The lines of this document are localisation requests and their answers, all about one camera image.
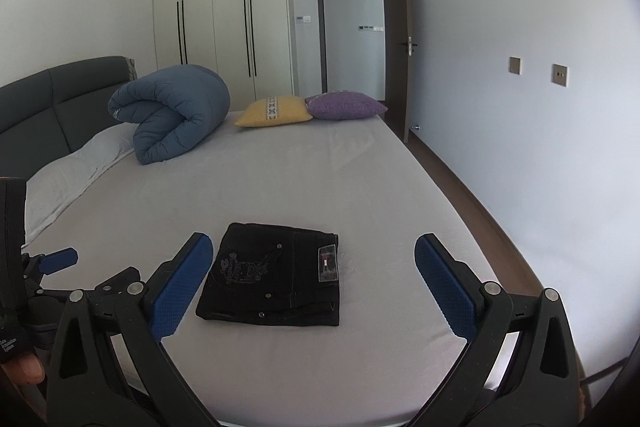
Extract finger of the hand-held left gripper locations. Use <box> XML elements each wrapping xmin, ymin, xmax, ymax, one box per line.
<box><xmin>21</xmin><ymin>248</ymin><xmax>79</xmax><ymax>293</ymax></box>
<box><xmin>30</xmin><ymin>266</ymin><xmax>143</xmax><ymax>308</ymax></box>

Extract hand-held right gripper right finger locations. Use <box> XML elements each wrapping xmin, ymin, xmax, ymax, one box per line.
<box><xmin>410</xmin><ymin>233</ymin><xmax>581</xmax><ymax>427</ymax></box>

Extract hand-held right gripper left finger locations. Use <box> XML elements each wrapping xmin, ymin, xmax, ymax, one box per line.
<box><xmin>45</xmin><ymin>232</ymin><xmax>221</xmax><ymax>427</ymax></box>

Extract black pants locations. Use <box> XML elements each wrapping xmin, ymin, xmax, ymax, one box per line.
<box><xmin>195</xmin><ymin>222</ymin><xmax>341</xmax><ymax>328</ymax></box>

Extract person's left hand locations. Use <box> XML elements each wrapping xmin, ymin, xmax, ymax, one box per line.
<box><xmin>0</xmin><ymin>355</ymin><xmax>47</xmax><ymax>387</ymax></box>

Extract white pillow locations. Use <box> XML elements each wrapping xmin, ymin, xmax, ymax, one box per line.
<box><xmin>24</xmin><ymin>122</ymin><xmax>136</xmax><ymax>238</ymax></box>

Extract grey padded headboard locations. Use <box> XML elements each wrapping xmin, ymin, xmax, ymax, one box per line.
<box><xmin>0</xmin><ymin>56</ymin><xmax>138</xmax><ymax>182</ymax></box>

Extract bed with white sheet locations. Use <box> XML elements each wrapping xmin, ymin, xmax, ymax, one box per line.
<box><xmin>20</xmin><ymin>114</ymin><xmax>506</xmax><ymax>427</ymax></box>

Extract blue rolled duvet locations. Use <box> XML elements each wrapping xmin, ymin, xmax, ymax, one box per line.
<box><xmin>107</xmin><ymin>64</ymin><xmax>232</xmax><ymax>165</ymax></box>

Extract yellow pillow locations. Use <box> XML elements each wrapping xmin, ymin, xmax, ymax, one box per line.
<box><xmin>234</xmin><ymin>96</ymin><xmax>313</xmax><ymax>128</ymax></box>

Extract purple pillow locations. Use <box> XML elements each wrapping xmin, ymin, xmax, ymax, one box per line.
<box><xmin>305</xmin><ymin>91</ymin><xmax>388</xmax><ymax>122</ymax></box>

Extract cream wardrobe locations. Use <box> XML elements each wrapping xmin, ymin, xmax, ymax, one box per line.
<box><xmin>152</xmin><ymin>0</ymin><xmax>295</xmax><ymax>105</ymax></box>

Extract dark wooden door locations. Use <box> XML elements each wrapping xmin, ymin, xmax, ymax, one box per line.
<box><xmin>382</xmin><ymin>0</ymin><xmax>415</xmax><ymax>142</ymax></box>

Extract dark door frame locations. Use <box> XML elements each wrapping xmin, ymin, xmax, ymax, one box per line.
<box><xmin>315</xmin><ymin>0</ymin><xmax>387</xmax><ymax>104</ymax></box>

